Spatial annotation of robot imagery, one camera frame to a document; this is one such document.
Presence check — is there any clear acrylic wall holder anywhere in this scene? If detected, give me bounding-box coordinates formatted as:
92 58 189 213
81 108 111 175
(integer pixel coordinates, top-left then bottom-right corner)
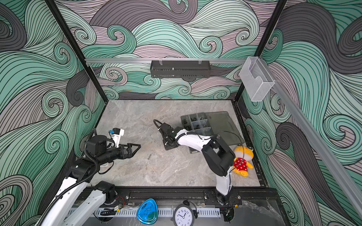
239 56 275 102

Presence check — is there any black wall shelf tray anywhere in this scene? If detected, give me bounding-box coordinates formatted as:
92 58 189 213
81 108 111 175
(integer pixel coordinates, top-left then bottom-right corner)
150 60 211 79

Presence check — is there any white slotted cable duct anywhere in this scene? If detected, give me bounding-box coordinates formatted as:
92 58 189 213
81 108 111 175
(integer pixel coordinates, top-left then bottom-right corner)
91 208 221 218

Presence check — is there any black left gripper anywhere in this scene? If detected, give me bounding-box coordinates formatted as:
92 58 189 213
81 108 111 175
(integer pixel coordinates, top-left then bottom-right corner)
97 143 140 166

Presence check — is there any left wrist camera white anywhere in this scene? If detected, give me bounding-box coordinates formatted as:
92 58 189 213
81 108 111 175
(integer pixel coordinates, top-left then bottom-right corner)
109 128 124 148

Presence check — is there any small analog alarm clock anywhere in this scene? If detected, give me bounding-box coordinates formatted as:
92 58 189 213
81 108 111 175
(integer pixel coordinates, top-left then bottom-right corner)
171 200 199 226

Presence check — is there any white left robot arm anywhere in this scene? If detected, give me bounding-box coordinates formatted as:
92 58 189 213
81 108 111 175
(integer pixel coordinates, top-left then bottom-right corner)
36 128 141 226

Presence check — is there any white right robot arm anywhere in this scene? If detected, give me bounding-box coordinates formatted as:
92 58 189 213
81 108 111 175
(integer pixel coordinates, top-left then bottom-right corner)
154 120 236 205

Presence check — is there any yellow red plush toy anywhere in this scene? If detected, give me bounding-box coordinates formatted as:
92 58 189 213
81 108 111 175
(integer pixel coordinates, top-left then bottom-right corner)
232 146 254 177

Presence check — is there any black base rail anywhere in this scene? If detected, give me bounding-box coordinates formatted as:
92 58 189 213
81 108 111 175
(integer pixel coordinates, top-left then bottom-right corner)
102 186 279 207

